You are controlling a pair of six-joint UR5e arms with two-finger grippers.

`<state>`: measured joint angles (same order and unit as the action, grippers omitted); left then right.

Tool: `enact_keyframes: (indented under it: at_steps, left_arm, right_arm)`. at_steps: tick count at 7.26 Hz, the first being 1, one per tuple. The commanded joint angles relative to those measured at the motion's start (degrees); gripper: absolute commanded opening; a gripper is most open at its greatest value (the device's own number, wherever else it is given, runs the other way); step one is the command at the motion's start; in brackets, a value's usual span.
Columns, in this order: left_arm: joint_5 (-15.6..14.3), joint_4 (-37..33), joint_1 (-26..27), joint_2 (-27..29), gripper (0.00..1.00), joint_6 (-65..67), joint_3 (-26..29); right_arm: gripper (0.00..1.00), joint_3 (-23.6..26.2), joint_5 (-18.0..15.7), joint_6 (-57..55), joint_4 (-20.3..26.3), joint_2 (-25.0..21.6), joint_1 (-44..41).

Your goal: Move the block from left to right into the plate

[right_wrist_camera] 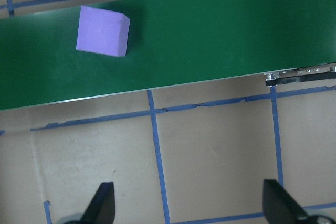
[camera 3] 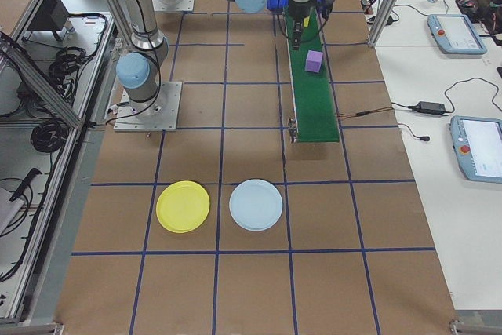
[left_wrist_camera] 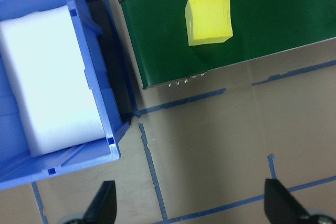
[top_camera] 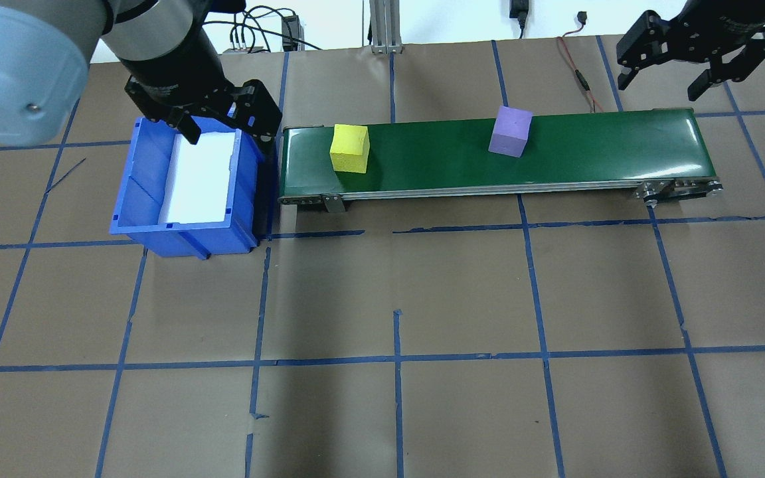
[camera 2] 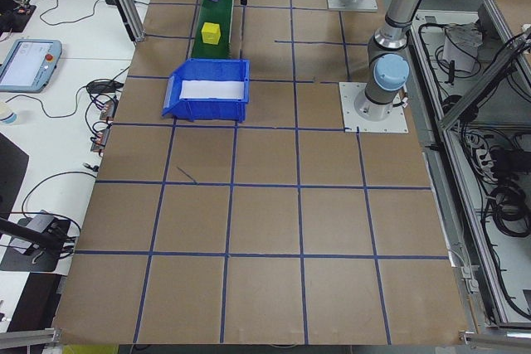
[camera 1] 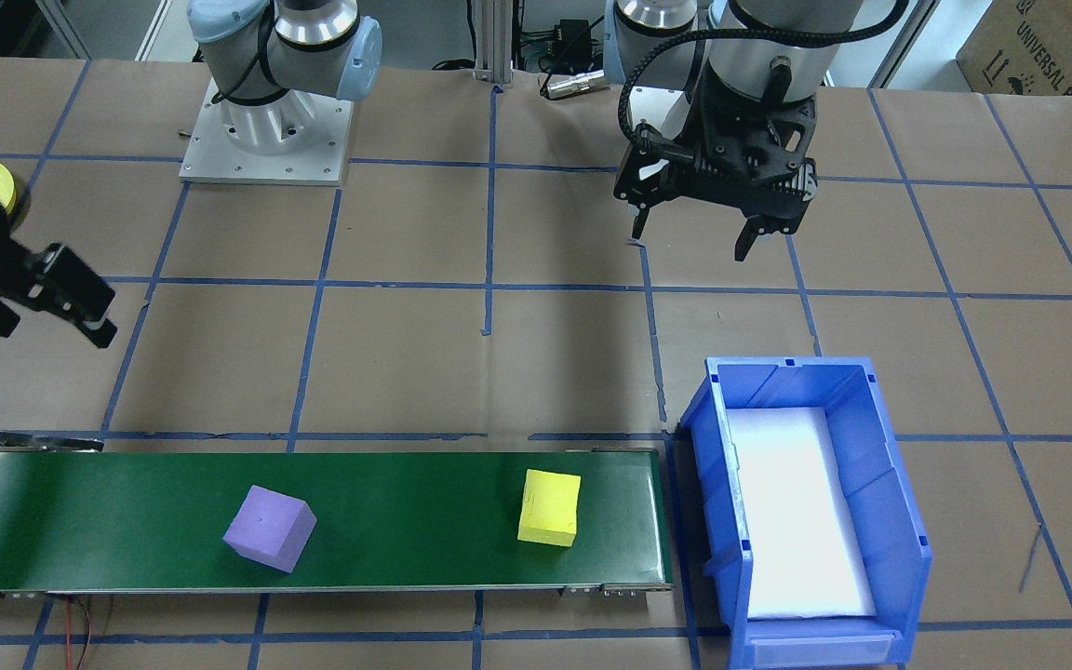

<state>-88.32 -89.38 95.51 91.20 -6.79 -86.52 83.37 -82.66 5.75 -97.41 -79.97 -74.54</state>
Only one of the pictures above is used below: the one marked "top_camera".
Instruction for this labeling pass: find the yellow foam block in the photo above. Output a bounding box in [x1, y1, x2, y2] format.
[329, 124, 371, 175]

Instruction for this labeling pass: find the purple foam block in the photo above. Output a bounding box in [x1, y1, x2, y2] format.
[487, 105, 534, 159]

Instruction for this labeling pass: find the white foam pad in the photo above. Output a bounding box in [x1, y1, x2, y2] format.
[159, 131, 240, 224]

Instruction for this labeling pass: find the black adapter box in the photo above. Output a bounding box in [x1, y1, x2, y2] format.
[281, 15, 301, 52]

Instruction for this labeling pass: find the blue plastic bin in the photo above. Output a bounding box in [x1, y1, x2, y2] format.
[109, 113, 276, 260]

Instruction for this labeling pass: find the black power plug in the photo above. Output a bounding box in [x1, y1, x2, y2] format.
[509, 0, 531, 39]

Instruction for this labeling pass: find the green conveyor belt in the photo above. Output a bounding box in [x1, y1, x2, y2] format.
[278, 108, 724, 214]

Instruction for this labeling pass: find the red conveyor wire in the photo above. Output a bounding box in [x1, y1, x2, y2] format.
[557, 27, 606, 114]

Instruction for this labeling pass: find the aluminium profile post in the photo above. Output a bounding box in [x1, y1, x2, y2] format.
[369, 0, 404, 54]

